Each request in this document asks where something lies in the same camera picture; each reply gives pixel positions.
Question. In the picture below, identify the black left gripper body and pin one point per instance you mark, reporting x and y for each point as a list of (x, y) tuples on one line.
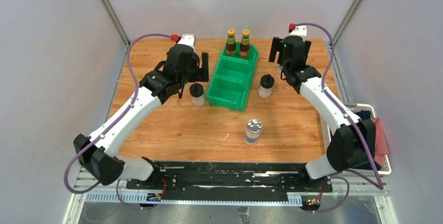
[(196, 73)]

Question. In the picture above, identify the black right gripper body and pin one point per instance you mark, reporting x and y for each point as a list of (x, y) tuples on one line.
[(285, 67)]

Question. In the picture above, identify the yellow cap sauce bottle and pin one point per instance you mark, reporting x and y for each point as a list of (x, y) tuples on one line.
[(245, 44), (230, 46)]

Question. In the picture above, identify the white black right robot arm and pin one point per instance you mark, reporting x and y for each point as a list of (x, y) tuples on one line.
[(353, 139)]

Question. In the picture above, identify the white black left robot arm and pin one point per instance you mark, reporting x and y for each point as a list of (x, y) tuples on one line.
[(98, 152)]

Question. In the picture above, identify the silver lid spice jar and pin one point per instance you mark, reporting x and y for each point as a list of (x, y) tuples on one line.
[(279, 69)]

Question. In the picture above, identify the black cap salt jar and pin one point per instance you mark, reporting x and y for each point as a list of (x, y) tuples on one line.
[(197, 94)]

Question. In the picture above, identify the black cap white powder jar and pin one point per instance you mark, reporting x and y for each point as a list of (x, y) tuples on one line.
[(266, 86)]

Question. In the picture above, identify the green plastic triple bin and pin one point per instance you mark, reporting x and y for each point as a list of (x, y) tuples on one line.
[(232, 79)]

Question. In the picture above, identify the silver lid blue label jar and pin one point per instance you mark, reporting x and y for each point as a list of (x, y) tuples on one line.
[(253, 130)]

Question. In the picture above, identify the white plastic basket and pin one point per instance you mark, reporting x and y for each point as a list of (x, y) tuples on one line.
[(327, 136)]

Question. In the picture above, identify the dark blue cloth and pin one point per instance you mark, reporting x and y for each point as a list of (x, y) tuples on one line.
[(365, 115)]

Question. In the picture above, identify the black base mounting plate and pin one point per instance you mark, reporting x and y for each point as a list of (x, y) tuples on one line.
[(231, 181)]

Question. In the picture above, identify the pink cloth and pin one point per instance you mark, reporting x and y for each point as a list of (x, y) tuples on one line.
[(381, 148)]

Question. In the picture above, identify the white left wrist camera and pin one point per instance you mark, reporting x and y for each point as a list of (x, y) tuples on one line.
[(185, 39)]

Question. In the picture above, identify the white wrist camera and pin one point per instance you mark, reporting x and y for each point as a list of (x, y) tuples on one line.
[(297, 30), (185, 39)]

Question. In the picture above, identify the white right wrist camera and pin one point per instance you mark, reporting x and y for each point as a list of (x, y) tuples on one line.
[(297, 30)]

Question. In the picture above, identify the right aluminium corner post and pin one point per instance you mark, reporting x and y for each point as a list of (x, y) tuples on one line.
[(353, 8)]

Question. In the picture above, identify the aluminium corner frame post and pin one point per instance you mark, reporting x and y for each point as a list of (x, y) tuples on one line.
[(115, 21)]

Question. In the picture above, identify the aluminium front rail frame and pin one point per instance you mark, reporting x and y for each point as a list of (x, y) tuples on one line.
[(342, 188)]

